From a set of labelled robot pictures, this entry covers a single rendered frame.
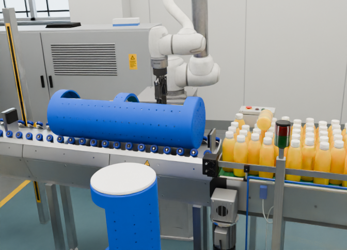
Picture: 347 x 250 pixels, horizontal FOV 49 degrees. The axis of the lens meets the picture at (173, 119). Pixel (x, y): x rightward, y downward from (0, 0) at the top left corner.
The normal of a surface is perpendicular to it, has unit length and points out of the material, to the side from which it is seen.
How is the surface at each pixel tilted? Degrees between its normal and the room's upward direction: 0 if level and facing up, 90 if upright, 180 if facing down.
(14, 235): 0
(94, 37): 90
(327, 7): 90
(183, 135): 97
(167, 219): 90
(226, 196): 0
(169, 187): 110
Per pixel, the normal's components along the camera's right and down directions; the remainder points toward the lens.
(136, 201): 0.42, 0.29
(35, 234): -0.04, -0.94
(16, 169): -0.29, 0.62
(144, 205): 0.65, 0.22
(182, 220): -0.20, 0.33
